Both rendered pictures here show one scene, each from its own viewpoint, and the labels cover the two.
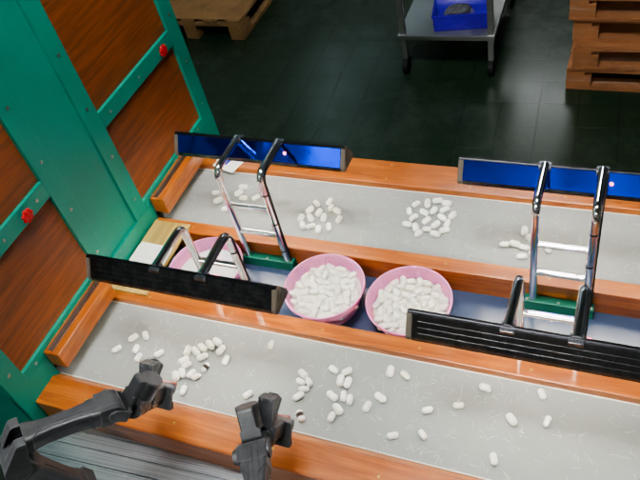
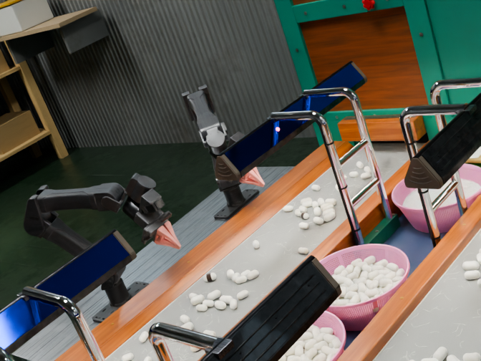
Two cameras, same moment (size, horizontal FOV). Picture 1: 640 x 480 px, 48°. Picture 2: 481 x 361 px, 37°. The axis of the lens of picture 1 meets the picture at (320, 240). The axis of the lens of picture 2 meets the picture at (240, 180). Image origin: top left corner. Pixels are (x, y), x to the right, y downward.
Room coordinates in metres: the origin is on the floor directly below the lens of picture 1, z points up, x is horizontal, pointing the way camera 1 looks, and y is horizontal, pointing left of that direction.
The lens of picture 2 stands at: (1.79, -1.48, 1.69)
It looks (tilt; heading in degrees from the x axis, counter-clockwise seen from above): 21 degrees down; 108
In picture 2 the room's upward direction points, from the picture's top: 20 degrees counter-clockwise
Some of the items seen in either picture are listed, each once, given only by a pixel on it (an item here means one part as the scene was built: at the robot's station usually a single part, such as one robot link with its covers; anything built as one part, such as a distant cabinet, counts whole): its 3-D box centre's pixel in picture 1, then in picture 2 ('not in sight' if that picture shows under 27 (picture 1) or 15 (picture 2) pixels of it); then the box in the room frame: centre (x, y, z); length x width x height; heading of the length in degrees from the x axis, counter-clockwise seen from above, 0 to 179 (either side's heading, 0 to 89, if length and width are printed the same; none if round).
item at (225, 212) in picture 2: not in sight; (233, 195); (1.02, 0.81, 0.71); 0.20 x 0.07 x 0.08; 61
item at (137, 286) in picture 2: not in sight; (117, 292); (0.73, 0.28, 0.71); 0.20 x 0.07 x 0.08; 61
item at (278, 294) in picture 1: (180, 278); (294, 115); (1.41, 0.40, 1.08); 0.62 x 0.08 x 0.07; 58
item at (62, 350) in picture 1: (81, 321); (380, 127); (1.59, 0.81, 0.83); 0.30 x 0.06 x 0.07; 148
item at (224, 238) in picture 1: (212, 295); (334, 172); (1.47, 0.36, 0.90); 0.20 x 0.19 x 0.45; 58
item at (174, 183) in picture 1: (177, 178); not in sight; (2.16, 0.45, 0.83); 0.30 x 0.06 x 0.07; 148
